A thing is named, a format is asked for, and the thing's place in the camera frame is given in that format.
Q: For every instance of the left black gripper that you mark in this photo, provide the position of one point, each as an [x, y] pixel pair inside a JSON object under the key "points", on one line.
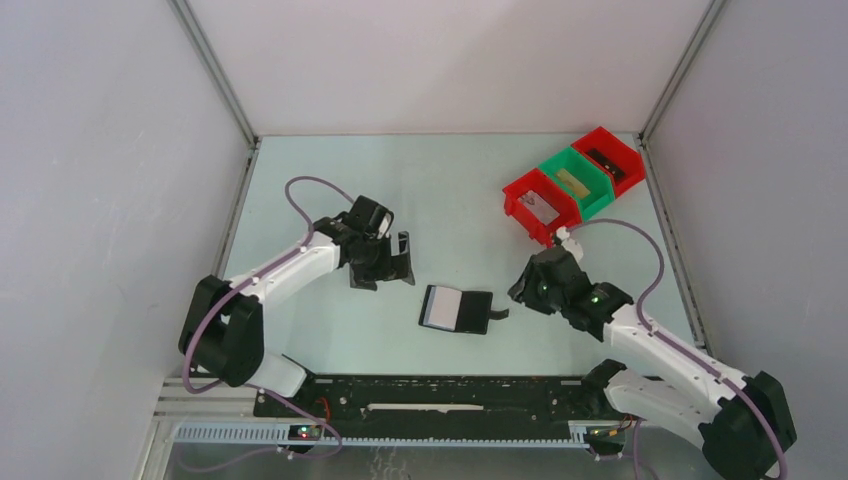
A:
{"points": [[394, 267]]}

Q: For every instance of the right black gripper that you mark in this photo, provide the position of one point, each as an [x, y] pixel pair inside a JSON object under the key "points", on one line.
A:
{"points": [[523, 290]]}

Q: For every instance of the white card with stripe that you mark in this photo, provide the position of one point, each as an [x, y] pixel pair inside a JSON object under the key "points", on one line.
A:
{"points": [[442, 308]]}

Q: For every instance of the black leather card holder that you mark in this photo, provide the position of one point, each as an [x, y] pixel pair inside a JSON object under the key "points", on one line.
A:
{"points": [[475, 313]]}

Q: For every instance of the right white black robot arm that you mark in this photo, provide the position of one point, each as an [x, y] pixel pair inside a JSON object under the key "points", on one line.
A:
{"points": [[742, 424]]}

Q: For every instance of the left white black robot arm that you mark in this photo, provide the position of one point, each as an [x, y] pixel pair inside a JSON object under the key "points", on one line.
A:
{"points": [[224, 331]]}

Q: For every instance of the silver card in bin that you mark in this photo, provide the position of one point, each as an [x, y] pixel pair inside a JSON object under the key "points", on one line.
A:
{"points": [[544, 212]]}

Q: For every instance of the gold card in bin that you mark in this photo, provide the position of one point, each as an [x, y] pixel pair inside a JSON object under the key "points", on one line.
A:
{"points": [[572, 183]]}

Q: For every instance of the black card in bin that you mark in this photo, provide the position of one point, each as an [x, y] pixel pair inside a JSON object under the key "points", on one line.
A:
{"points": [[616, 173]]}

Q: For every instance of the near red plastic bin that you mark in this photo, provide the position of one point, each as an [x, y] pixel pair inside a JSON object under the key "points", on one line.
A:
{"points": [[536, 180]]}

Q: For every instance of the red plastic bin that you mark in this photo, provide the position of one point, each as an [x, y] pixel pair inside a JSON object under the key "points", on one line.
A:
{"points": [[622, 164], [536, 180]]}

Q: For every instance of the green plastic bin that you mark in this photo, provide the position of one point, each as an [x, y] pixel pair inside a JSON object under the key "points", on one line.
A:
{"points": [[586, 183]]}

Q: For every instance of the far red plastic bin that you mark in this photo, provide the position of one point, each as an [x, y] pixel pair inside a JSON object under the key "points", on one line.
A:
{"points": [[622, 164]]}

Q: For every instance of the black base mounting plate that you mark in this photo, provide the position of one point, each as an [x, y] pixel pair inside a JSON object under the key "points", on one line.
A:
{"points": [[460, 408]]}

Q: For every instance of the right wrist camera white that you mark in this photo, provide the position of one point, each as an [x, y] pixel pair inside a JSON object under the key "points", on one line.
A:
{"points": [[564, 238]]}

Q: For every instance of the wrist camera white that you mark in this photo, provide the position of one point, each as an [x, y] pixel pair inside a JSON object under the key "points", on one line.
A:
{"points": [[384, 226], [564, 238]]}

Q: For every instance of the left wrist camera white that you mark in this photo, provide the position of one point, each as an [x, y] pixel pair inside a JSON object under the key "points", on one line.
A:
{"points": [[384, 226]]}

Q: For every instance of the aluminium frame rail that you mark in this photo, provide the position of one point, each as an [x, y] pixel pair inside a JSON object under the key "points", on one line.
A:
{"points": [[245, 415]]}

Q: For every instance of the left corner aluminium post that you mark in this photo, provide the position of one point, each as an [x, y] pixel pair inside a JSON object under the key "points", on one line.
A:
{"points": [[188, 19]]}

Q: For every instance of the corner aluminium post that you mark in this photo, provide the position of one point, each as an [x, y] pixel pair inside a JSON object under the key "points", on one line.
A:
{"points": [[188, 19], [699, 38]]}

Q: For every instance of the right corner aluminium post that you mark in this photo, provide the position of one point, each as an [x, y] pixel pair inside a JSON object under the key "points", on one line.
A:
{"points": [[699, 38]]}

